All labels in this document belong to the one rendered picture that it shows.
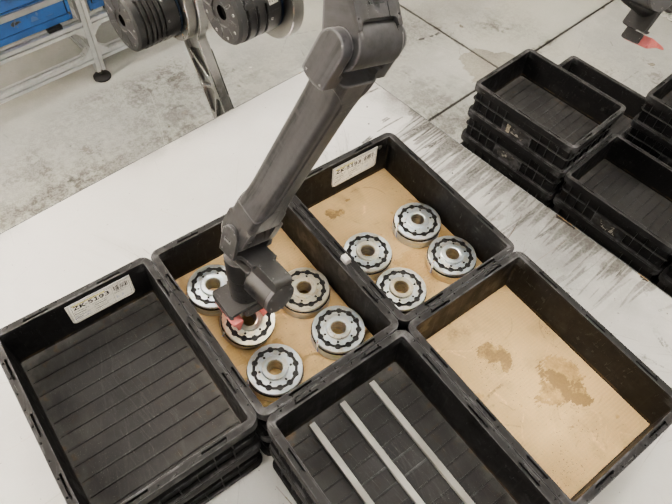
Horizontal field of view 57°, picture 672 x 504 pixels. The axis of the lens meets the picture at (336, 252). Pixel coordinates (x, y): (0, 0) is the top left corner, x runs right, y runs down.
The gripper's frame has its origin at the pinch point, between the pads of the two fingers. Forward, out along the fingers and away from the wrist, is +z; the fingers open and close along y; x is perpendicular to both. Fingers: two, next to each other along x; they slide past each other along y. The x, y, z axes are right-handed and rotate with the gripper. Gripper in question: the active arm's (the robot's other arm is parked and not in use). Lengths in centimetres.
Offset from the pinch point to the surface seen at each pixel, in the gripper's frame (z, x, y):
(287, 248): 4.4, 12.6, 17.0
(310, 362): 5.7, -11.7, 5.6
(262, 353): 2.8, -6.2, -1.4
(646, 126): 36, 7, 159
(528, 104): 35, 37, 133
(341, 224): 4.2, 11.1, 30.4
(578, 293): 18, -28, 70
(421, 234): 1.7, -2.6, 41.2
